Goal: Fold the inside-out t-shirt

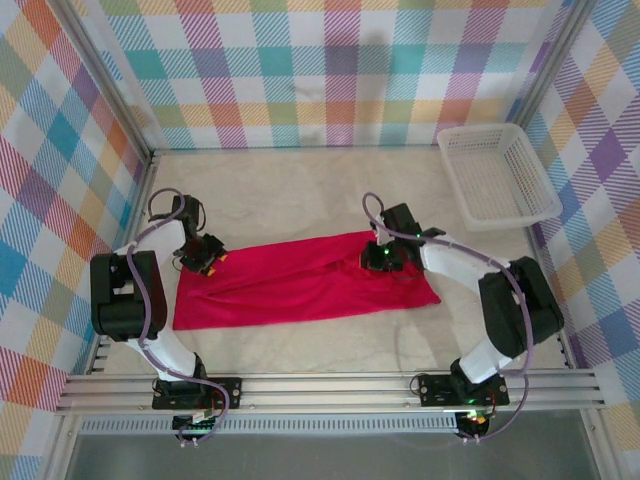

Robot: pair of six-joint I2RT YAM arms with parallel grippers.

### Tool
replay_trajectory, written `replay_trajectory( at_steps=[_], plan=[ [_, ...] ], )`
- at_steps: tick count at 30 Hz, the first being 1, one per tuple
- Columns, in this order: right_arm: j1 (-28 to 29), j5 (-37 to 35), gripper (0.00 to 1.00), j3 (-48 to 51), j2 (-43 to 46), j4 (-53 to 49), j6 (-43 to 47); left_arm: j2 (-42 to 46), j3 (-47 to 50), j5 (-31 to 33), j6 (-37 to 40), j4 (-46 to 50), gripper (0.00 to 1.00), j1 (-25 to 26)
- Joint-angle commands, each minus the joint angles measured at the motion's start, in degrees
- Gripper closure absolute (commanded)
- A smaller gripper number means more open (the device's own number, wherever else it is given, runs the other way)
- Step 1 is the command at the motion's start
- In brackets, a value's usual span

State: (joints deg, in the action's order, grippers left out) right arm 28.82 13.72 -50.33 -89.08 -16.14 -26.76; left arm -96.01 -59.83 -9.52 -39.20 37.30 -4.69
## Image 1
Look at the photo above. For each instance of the red t-shirt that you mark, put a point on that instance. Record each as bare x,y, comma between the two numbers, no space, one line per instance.
300,285

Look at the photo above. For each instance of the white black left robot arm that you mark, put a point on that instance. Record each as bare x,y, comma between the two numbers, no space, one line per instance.
125,295

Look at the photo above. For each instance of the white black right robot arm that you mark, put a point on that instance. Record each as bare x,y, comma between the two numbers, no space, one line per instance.
515,310

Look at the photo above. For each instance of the white plastic mesh basket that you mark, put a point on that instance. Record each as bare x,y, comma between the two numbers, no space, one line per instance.
500,175

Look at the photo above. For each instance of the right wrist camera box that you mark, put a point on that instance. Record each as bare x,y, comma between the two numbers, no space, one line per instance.
380,231

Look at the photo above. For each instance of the aluminium table side rail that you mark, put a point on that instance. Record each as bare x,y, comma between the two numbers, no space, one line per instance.
540,245
140,190

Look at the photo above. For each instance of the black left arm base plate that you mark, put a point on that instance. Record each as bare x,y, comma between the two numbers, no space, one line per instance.
225,392

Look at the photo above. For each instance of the aluminium table end rail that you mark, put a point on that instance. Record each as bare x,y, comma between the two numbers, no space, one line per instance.
300,149

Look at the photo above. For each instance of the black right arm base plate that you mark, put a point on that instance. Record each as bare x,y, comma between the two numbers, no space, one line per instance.
435,390

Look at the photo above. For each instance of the long aluminium mounting rail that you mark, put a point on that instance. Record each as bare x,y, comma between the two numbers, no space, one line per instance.
325,392

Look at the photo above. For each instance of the aluminium corner post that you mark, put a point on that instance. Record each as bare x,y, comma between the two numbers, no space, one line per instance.
100,75
555,65

